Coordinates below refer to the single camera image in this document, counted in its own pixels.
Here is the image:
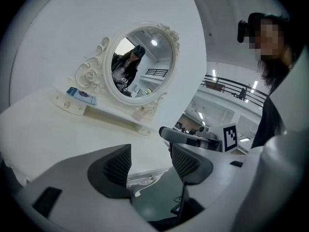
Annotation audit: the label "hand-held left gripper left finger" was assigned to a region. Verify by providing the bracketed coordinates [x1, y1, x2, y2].
[13, 143, 156, 232]

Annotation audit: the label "person's face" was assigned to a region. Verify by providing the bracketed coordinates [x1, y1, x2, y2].
[254, 17, 294, 65]

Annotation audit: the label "person's torso in black top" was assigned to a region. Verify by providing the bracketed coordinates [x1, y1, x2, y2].
[251, 95, 290, 149]

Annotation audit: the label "white ornate dressing table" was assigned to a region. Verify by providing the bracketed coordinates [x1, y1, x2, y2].
[0, 86, 171, 198]

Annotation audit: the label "black head-worn camera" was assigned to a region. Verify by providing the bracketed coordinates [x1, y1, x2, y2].
[237, 13, 264, 44]

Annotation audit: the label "oval mirror white ornate frame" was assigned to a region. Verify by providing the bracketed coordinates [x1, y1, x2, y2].
[67, 20, 181, 117]

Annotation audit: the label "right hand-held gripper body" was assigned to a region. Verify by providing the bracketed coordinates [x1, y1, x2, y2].
[199, 122, 239, 154]

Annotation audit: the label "black metal railing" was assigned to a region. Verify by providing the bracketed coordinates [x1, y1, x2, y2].
[202, 74, 269, 109]

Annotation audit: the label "clear pink perfume bottle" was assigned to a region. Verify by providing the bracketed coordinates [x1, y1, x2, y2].
[131, 106, 147, 121]

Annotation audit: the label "blue white card packet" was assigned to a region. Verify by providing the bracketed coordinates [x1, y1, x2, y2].
[66, 87, 97, 105]

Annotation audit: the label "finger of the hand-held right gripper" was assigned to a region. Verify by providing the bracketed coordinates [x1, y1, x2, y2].
[158, 126, 201, 147]

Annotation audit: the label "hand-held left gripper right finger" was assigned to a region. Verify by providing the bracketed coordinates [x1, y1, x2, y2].
[149, 129, 309, 232]

